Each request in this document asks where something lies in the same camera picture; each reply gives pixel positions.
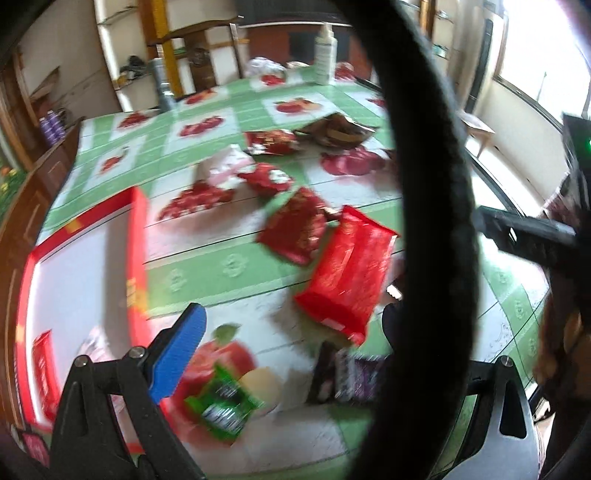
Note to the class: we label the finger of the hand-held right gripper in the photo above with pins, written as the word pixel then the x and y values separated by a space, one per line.
pixel 521 230

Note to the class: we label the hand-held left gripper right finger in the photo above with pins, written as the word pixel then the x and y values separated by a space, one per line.
pixel 391 323

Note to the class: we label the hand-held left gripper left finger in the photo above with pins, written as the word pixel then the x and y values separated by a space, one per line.
pixel 178 355

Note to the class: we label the green snack packet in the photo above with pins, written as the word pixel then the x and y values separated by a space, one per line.
pixel 221 401

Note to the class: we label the large red snack packet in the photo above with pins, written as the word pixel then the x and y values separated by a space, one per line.
pixel 351 272
pixel 44 374

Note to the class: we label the black purple snack packet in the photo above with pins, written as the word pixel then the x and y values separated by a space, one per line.
pixel 346 378

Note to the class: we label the red shallow cardboard box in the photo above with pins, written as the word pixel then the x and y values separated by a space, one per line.
pixel 83 277

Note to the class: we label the brown snack packet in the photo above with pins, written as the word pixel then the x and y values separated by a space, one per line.
pixel 337 129

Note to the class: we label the person's right hand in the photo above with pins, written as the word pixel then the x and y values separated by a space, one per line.
pixel 563 341

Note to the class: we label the pale pink snack packet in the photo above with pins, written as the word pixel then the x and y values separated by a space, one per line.
pixel 99 344

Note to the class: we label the green checked fruit tablecloth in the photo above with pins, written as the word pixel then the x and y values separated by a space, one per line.
pixel 221 267

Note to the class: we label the small wooden stool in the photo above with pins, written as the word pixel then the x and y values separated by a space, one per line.
pixel 478 127

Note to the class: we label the bright window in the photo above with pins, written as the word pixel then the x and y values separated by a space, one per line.
pixel 540 41

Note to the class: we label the dark red patterned snack packet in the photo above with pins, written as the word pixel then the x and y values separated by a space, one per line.
pixel 295 226

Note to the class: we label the small red white snack packet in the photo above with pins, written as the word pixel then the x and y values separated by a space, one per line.
pixel 268 177

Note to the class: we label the pink white snack packet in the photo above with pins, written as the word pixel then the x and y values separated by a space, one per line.
pixel 221 166

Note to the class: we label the brown wooden cabinet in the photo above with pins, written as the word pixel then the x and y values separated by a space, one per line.
pixel 27 207

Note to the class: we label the shiny red snack packet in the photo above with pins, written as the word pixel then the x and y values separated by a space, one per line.
pixel 270 141

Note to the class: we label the white plastic bottle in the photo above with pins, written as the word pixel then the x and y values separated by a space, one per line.
pixel 324 53

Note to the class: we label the silver metal can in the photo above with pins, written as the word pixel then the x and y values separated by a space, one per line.
pixel 162 85

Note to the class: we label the white plastic bag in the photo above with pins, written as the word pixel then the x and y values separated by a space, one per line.
pixel 265 67

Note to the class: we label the yellow wooden post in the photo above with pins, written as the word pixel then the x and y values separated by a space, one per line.
pixel 166 46

